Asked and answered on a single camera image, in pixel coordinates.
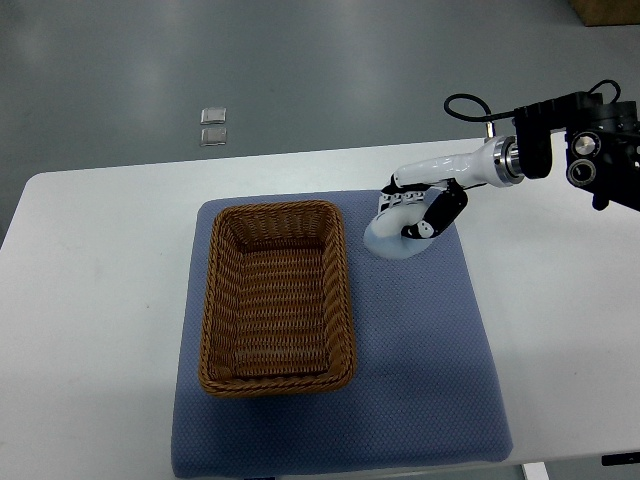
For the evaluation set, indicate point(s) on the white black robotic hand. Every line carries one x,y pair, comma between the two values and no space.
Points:
446,180

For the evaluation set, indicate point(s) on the blue white plush toy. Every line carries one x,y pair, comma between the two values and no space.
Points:
399,231

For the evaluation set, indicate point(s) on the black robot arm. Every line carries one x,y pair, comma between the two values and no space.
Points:
601,145

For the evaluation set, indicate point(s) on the brown wicker basket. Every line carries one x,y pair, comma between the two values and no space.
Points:
277,316

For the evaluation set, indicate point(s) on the cardboard box corner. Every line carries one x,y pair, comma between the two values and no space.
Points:
595,13

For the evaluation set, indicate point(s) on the blue quilted mat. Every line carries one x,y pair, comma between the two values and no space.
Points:
425,391

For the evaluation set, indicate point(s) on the upper metal floor plate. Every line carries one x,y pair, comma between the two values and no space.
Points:
213,115

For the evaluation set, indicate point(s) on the white table leg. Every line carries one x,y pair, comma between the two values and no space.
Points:
535,471

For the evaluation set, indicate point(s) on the black table control panel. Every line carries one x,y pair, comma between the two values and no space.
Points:
620,459

